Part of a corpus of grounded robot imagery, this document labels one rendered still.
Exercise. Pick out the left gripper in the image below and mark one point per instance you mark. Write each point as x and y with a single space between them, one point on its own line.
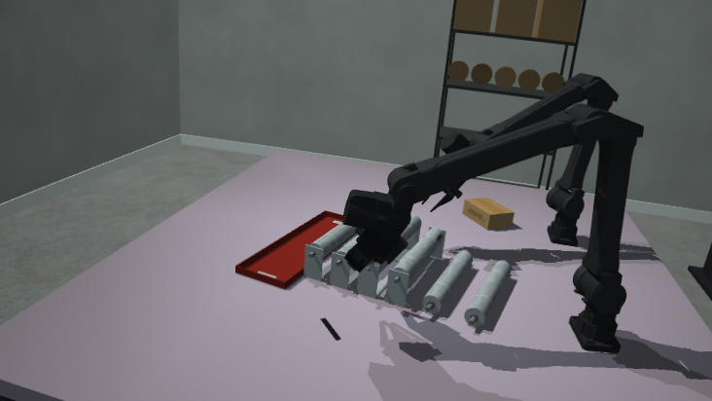
399 247

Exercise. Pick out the brown cardboard box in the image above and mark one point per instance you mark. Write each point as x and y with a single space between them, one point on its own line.
488 213

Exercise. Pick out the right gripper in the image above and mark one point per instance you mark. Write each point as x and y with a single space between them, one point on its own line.
449 194

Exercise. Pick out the black flat strip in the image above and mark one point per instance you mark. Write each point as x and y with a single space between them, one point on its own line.
330 328

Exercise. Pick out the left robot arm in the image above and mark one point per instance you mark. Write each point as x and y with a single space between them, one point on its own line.
595 329

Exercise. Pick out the red scrap tray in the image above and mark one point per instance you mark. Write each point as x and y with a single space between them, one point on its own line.
281 263

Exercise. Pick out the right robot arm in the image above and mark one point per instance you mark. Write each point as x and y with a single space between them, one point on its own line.
570 204

